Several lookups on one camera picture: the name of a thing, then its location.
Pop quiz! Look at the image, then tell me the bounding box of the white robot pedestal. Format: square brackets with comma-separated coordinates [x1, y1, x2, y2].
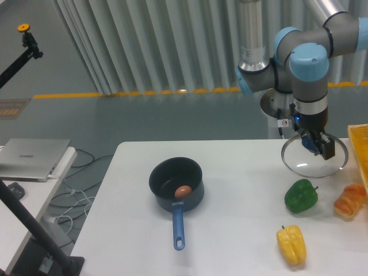
[260, 89, 295, 139]

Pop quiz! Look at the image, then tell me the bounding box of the orange croissant bread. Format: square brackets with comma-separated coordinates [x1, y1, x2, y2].
[333, 183, 366, 220]

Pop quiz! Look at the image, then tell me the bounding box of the yellow bell pepper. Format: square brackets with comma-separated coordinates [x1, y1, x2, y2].
[276, 225, 306, 266]

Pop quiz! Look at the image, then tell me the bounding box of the black cable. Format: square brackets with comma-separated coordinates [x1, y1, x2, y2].
[48, 148, 114, 248]

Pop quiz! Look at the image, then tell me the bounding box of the white cable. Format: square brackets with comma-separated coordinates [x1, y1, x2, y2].
[54, 179, 95, 236]

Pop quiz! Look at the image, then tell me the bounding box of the glass pot lid blue knob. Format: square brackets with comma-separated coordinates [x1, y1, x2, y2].
[281, 134, 348, 178]

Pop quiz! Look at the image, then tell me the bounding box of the dark blue saucepan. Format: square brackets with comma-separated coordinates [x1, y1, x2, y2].
[149, 157, 204, 251]

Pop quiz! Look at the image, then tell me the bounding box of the brown egg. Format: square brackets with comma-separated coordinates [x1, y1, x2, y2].
[174, 185, 192, 198]

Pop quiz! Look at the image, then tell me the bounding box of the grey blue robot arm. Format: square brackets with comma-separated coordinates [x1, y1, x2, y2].
[235, 1, 367, 160]

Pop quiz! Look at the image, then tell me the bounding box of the silver laptop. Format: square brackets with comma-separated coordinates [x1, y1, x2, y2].
[1, 138, 70, 182]

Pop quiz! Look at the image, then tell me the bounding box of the green bell pepper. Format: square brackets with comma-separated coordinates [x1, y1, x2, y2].
[284, 179, 319, 213]

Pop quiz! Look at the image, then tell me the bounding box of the black mouse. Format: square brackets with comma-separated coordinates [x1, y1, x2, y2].
[7, 182, 25, 200]

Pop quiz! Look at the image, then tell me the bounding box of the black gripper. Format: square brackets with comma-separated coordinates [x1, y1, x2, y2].
[289, 103, 335, 160]

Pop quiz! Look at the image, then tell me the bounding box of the black stand pole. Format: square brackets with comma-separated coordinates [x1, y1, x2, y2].
[1, 181, 85, 275]

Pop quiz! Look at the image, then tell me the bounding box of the white side table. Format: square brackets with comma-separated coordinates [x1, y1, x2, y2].
[1, 147, 77, 274]

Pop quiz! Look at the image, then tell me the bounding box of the yellow plastic basket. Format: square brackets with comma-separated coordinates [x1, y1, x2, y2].
[347, 124, 367, 191]

